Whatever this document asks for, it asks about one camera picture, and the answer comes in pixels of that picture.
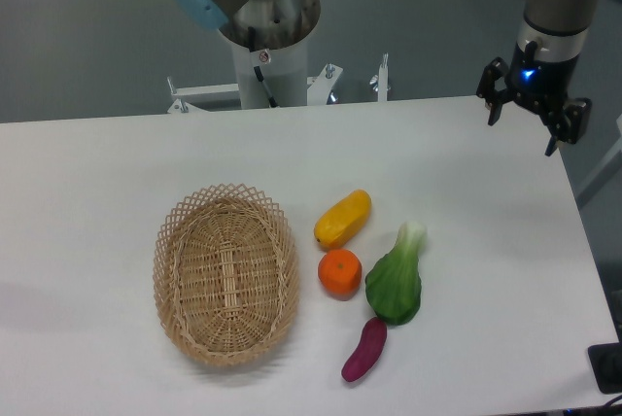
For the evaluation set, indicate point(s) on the yellow mango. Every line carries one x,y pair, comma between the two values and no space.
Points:
343,220

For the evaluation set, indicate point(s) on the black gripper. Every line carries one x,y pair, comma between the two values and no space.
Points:
540,87

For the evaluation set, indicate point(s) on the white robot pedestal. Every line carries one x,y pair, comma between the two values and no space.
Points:
268,40

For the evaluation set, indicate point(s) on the green bok choy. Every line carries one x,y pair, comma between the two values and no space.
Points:
393,287

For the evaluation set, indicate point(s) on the black box at edge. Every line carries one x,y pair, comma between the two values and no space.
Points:
605,360

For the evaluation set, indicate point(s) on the woven wicker basket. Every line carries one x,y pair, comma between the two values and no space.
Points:
225,275

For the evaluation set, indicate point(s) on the orange tangerine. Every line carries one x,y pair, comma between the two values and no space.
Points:
340,273

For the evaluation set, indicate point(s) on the white metal base frame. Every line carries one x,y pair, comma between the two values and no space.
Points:
320,90

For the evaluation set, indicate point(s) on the purple sweet potato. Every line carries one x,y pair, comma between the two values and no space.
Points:
367,352

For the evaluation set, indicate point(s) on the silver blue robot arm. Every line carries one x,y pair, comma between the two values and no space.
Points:
552,30

